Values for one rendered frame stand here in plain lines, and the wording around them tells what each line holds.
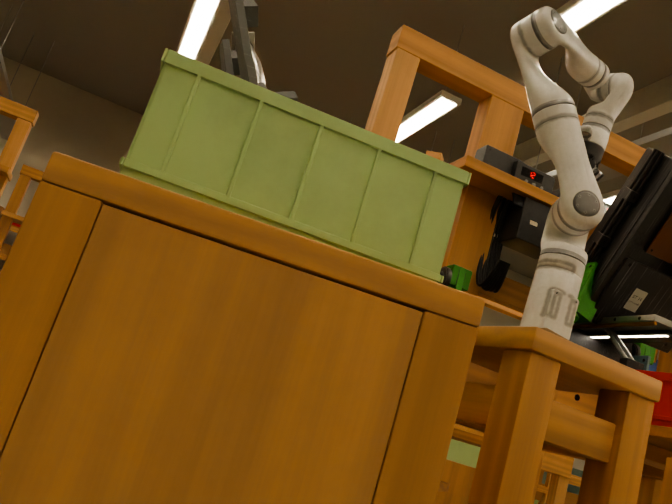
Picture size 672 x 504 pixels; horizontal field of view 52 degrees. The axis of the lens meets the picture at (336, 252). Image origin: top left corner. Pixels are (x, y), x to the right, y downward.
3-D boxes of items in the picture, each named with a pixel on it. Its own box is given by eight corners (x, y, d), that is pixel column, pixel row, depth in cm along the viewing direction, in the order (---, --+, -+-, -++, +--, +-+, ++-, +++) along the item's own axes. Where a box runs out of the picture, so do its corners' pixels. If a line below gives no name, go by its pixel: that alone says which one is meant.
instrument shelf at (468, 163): (675, 262, 247) (676, 252, 247) (464, 165, 221) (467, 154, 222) (623, 269, 270) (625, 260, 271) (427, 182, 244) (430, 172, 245)
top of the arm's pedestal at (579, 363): (660, 403, 125) (663, 381, 126) (531, 349, 113) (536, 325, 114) (535, 387, 154) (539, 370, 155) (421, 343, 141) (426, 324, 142)
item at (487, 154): (519, 179, 233) (524, 161, 235) (482, 162, 229) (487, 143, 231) (507, 184, 240) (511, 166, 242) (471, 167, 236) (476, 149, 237)
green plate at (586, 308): (587, 337, 197) (615, 277, 204) (566, 320, 196) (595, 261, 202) (561, 337, 208) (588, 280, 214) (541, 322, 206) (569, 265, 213)
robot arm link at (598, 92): (601, 81, 179) (573, 59, 170) (634, 79, 172) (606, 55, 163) (595, 107, 178) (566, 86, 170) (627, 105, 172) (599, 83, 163)
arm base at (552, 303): (574, 348, 132) (595, 268, 137) (535, 330, 130) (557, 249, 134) (545, 351, 140) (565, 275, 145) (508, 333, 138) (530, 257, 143)
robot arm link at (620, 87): (622, 136, 168) (589, 136, 175) (641, 81, 171) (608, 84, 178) (609, 121, 164) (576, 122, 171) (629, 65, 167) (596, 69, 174)
